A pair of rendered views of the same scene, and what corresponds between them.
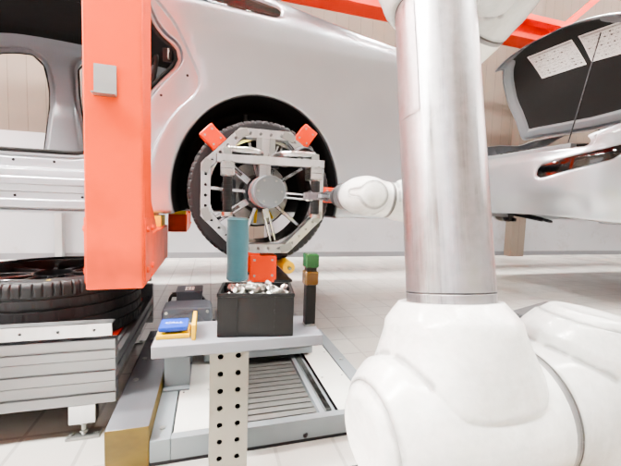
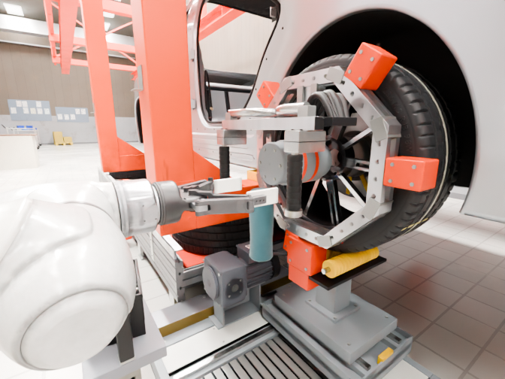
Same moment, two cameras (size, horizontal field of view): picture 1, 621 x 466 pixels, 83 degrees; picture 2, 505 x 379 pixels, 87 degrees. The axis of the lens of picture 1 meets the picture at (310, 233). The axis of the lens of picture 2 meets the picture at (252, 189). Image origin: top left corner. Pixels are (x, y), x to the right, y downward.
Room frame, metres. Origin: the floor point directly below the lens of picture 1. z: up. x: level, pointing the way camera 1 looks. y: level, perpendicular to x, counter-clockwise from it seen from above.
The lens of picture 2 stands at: (1.11, -0.57, 0.96)
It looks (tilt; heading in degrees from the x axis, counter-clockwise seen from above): 13 degrees down; 72
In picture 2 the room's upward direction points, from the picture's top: straight up
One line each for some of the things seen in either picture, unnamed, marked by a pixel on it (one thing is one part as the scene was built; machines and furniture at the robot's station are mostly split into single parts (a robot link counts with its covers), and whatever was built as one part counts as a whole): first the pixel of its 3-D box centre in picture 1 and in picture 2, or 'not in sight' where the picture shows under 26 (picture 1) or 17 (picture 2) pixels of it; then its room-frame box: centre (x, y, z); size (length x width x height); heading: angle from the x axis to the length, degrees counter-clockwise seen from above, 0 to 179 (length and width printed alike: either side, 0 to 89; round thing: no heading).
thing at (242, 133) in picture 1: (263, 192); (310, 159); (1.58, 0.22, 0.85); 0.54 x 0.07 x 0.54; 106
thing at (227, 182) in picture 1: (227, 194); (224, 166); (1.31, 0.31, 0.83); 0.04 x 0.04 x 0.16
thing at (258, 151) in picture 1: (244, 145); (264, 103); (1.43, 0.28, 1.03); 0.19 x 0.18 x 0.11; 16
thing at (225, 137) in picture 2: (227, 168); (231, 136); (1.33, 0.32, 0.93); 0.09 x 0.05 x 0.05; 16
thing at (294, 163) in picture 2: (314, 198); (294, 183); (1.40, -0.01, 0.83); 0.04 x 0.04 x 0.16
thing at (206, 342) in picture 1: (239, 334); (113, 313); (0.95, 0.19, 0.44); 0.43 x 0.17 x 0.03; 106
